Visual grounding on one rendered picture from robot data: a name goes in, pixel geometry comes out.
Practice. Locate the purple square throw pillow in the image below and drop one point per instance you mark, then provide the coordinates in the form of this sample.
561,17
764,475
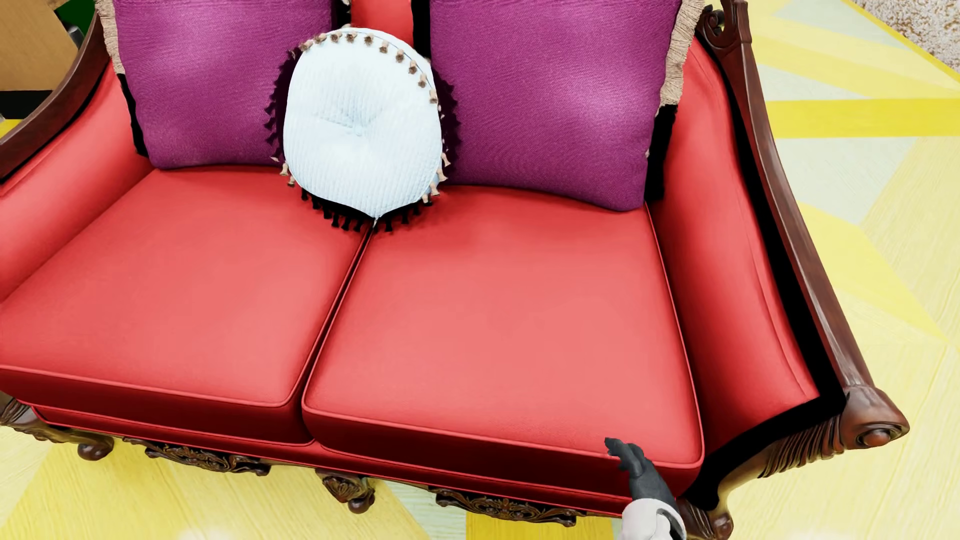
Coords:
210,75
555,90

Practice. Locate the red sofa with wooden frame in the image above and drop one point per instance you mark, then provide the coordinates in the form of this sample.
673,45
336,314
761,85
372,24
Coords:
739,300

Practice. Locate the round white tasselled pillow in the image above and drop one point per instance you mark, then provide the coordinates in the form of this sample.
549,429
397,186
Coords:
364,124

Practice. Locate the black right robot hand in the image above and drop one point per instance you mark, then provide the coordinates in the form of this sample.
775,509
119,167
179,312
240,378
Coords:
637,466

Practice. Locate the tan wooden cabinet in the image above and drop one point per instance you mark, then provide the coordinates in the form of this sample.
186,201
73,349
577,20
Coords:
30,41

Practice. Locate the red sofa seat cushion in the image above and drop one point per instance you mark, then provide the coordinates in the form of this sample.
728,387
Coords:
502,330
172,292

